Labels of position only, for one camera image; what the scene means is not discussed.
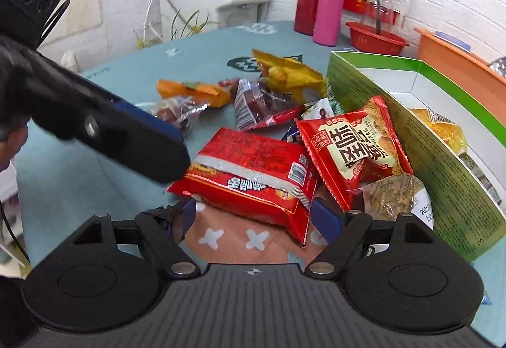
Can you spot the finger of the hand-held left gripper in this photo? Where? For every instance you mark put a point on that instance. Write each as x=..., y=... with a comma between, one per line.
x=130, y=142
x=158, y=123

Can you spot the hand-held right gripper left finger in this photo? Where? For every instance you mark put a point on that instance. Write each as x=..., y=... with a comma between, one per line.
x=189, y=213

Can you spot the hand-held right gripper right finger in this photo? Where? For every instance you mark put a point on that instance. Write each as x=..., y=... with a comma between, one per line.
x=324, y=221

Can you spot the orange snack packet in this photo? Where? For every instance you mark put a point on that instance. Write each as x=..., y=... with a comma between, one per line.
x=197, y=91

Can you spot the clear packet with round label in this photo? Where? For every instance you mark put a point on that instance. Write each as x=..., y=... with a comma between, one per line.
x=395, y=193

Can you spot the red and beige snack packet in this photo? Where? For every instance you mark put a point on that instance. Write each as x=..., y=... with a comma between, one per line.
x=348, y=146

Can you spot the large red snack packet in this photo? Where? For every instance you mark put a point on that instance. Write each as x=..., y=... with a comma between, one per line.
x=257, y=158

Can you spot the clear red-edged date packet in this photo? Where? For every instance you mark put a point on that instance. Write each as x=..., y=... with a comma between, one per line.
x=253, y=106

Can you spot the green cardboard box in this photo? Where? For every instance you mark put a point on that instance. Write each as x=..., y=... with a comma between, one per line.
x=431, y=166

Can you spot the yellow snack packet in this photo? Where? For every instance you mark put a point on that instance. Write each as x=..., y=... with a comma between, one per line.
x=294, y=79

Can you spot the clear crinkled date packet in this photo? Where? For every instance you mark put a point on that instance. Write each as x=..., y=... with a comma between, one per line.
x=178, y=110

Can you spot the teal printed tablecloth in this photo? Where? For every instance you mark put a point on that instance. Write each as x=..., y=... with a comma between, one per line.
x=130, y=71

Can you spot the small blue snack packet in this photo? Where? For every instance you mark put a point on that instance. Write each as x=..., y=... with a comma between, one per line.
x=292, y=135

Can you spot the green leafy plant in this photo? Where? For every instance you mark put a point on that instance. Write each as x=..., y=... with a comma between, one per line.
x=189, y=23

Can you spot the small white portrait packet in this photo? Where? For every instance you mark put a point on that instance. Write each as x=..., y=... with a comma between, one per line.
x=320, y=110

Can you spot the yellow noodle packet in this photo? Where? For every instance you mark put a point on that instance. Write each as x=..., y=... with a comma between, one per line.
x=442, y=128

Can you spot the red plastic basket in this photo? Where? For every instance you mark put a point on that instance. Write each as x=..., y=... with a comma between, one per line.
x=375, y=41

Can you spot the pink thermos bottle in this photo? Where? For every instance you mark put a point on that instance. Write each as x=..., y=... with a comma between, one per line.
x=328, y=12

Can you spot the orange plastic basin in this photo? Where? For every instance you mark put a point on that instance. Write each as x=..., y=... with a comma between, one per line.
x=454, y=63

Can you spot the clear glass jar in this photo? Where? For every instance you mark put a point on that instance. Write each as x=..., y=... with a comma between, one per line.
x=379, y=4

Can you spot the metal bowl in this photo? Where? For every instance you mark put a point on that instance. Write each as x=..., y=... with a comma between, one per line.
x=498, y=65

